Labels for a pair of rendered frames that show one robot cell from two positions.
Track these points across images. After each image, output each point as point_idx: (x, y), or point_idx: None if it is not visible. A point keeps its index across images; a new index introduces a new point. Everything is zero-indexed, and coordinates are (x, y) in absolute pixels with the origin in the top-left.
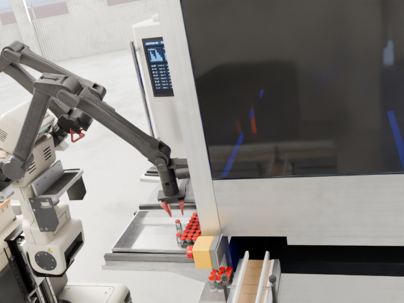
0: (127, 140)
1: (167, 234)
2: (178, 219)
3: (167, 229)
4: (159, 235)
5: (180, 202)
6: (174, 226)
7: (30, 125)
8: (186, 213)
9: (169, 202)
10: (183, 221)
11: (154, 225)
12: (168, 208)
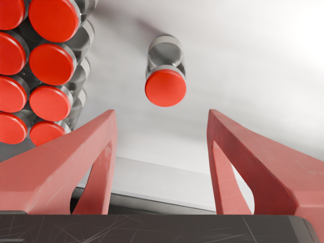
0: None
1: (245, 30)
2: (175, 156)
3: (240, 81)
4: (301, 30)
5: (1, 207)
6: (201, 105)
7: None
8: (133, 176)
9: (212, 241)
10: (149, 133)
11: (303, 139)
12: (234, 164)
